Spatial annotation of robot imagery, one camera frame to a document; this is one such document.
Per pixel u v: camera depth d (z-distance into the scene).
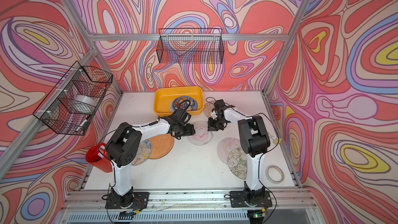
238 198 0.73
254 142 0.54
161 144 0.91
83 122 0.72
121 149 0.51
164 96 1.17
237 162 0.85
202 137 0.96
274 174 0.81
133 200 0.72
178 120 0.77
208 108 1.09
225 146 0.91
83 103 0.69
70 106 0.70
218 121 0.84
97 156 0.80
